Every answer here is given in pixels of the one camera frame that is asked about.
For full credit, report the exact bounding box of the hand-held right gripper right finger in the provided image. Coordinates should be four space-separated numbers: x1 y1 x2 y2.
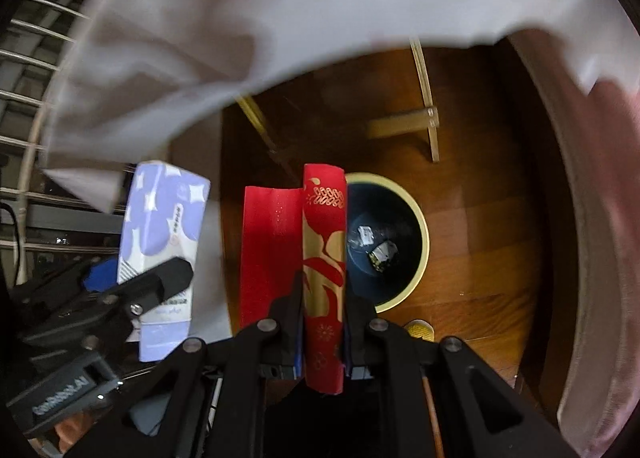
342 285 583 458

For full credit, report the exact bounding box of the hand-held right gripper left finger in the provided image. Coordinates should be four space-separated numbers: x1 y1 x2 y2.
65 271 306 458

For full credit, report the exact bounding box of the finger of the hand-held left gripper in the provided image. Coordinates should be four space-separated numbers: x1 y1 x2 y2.
97 258 195 320
12 261 119 301

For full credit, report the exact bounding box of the purple white carton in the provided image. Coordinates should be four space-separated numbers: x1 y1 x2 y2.
116 161 211 364

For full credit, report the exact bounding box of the dark blue trash bin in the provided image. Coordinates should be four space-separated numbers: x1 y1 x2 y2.
345 172 431 314

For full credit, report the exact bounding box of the red gold printed packet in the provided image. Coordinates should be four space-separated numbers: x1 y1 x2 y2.
239 163 348 396

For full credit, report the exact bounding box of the yellow round lid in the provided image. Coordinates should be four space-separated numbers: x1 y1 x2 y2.
405 319 434 342

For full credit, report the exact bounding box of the dark crumpled wrapper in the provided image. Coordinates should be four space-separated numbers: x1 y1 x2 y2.
367 241 399 272

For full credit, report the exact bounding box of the white paper scrap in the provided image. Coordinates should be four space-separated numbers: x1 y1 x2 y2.
350 225 374 250

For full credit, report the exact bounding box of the gold metal table leg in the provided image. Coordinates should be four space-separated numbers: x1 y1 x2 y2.
367 36 442 162
235 94 301 184

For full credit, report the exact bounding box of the metal window grille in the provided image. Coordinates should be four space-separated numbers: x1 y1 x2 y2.
0 0 128 264

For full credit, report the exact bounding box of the pink blanket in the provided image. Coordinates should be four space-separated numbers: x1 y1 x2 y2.
510 31 640 458

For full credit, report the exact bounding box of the pastel printed tablecloth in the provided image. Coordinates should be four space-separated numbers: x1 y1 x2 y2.
40 0 628 214

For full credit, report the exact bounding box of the black cable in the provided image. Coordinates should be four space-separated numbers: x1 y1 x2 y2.
0 201 23 286

